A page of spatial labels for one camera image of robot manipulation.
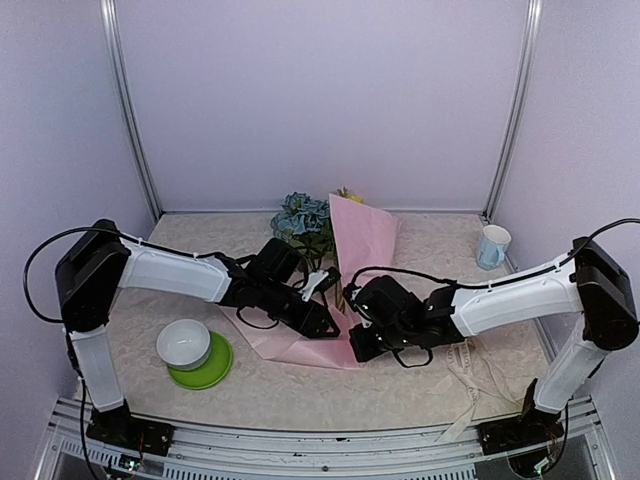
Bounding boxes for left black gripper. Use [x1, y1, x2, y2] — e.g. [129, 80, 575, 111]
[258, 279, 341, 338]

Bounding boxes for pink wrapping paper sheet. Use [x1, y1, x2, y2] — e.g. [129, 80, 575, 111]
[223, 194, 400, 370]

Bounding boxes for blue fake flower bunch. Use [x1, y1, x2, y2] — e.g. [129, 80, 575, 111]
[270, 192, 335, 269]

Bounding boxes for yellow fake flower stem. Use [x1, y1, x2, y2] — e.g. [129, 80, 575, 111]
[336, 187, 364, 204]

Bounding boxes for pale pink fake flower stem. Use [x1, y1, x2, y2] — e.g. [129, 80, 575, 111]
[334, 280, 347, 314]

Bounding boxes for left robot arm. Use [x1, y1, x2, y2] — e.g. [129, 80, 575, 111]
[55, 219, 340, 445]

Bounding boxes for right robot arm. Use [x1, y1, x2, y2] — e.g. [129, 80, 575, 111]
[343, 237, 639, 444]

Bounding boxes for beige printed ribbon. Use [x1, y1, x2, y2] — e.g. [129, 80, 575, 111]
[435, 339, 522, 444]

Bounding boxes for green plastic plate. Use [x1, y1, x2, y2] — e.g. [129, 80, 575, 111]
[167, 331, 233, 390]

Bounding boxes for light blue mug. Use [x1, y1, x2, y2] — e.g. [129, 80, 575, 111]
[476, 225, 512, 271]

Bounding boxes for white ceramic bowl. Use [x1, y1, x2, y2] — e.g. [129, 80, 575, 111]
[156, 319, 211, 371]

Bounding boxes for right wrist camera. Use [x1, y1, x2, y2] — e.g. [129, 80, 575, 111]
[343, 283, 370, 312]

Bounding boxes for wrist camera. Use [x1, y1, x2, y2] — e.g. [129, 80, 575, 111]
[343, 283, 370, 312]
[300, 267, 341, 302]

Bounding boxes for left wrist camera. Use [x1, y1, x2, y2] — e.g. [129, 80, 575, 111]
[300, 267, 341, 302]

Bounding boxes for front aluminium rail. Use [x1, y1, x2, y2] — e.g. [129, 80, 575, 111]
[34, 397, 616, 480]

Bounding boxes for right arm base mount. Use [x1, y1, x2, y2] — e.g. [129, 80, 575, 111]
[477, 413, 564, 455]

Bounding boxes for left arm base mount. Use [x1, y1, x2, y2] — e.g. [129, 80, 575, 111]
[86, 413, 174, 457]

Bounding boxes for right aluminium frame post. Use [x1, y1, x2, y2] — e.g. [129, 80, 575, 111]
[482, 0, 543, 222]

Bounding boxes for aluminium frame post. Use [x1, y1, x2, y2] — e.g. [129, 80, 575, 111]
[100, 0, 164, 222]
[482, 0, 543, 222]

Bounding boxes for left aluminium frame post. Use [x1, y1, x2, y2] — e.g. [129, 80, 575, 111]
[100, 0, 164, 222]

